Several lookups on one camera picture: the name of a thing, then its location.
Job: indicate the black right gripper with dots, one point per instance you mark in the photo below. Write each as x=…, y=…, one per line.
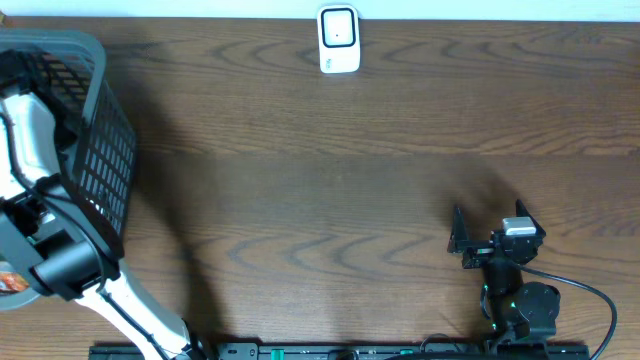
x=477, y=255

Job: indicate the orange tissue packet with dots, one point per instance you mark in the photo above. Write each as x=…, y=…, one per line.
x=11, y=283

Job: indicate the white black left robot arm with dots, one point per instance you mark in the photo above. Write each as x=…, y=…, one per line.
x=157, y=332

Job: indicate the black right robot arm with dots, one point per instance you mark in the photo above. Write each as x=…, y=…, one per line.
x=521, y=312

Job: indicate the white barcode scanner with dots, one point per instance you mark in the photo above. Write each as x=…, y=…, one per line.
x=338, y=39

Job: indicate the grey plastic shopping basket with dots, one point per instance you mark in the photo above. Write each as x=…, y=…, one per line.
x=67, y=161

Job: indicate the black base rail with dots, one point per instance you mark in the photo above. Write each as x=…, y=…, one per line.
x=252, y=351

